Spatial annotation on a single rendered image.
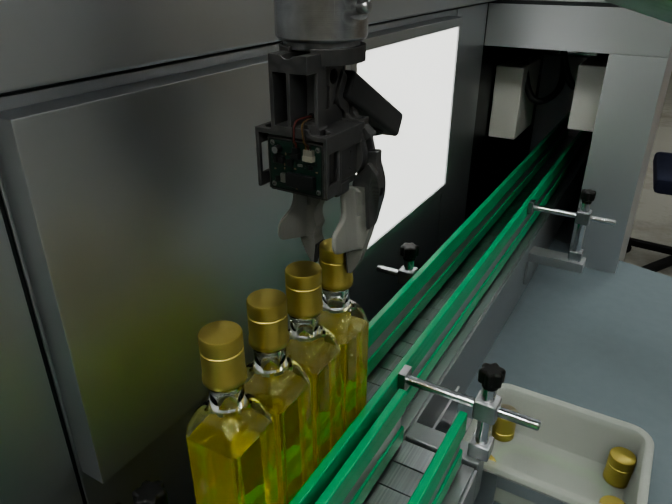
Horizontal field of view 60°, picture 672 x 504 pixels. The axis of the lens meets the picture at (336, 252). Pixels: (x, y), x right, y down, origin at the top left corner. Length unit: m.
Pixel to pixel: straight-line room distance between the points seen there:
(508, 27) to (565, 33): 0.12
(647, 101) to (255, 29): 0.95
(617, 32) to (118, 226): 1.11
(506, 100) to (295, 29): 1.14
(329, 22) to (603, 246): 1.14
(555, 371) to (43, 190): 0.91
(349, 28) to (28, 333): 0.35
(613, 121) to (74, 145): 1.15
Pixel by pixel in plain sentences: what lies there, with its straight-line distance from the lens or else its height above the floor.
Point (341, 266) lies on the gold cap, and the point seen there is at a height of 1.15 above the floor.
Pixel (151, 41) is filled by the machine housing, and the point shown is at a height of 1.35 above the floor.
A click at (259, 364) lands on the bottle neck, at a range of 0.52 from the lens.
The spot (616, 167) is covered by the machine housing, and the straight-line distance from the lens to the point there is 1.43.
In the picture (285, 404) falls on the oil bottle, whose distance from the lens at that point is 0.52.
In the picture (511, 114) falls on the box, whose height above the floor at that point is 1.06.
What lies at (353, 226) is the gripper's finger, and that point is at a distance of 0.53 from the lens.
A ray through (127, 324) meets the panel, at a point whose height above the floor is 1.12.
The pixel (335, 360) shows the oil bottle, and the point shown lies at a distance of 0.58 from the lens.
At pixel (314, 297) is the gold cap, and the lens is 0.53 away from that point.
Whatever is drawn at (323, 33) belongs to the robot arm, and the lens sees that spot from 0.47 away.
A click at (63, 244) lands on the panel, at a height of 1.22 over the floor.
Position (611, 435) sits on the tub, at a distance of 0.93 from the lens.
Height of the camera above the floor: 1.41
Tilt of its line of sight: 27 degrees down
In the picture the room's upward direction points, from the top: straight up
